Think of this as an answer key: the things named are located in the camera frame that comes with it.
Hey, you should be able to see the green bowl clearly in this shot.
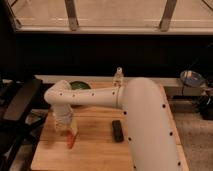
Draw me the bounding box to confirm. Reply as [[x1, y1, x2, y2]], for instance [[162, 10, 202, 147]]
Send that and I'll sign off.
[[70, 81, 90, 90]]

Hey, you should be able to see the red orange pepper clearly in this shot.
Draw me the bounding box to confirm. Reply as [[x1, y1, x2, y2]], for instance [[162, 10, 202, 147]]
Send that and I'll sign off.
[[67, 133, 76, 149]]

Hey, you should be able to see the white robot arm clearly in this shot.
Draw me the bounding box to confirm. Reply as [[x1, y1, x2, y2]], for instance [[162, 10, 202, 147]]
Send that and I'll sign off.
[[44, 77, 184, 171]]

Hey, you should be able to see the round metal disc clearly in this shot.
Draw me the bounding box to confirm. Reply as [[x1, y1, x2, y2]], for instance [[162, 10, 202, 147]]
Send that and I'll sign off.
[[180, 70, 205, 87]]

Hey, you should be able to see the black office chair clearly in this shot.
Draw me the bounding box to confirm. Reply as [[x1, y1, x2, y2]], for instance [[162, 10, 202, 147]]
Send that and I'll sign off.
[[0, 78, 46, 171]]

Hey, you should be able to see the black rectangular block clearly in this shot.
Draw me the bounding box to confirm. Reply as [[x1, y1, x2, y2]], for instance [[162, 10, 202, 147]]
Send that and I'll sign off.
[[112, 120, 124, 142]]

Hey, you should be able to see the clear spray bottle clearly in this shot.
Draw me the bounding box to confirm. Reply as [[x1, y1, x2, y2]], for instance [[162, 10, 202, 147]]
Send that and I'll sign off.
[[113, 67, 124, 86]]

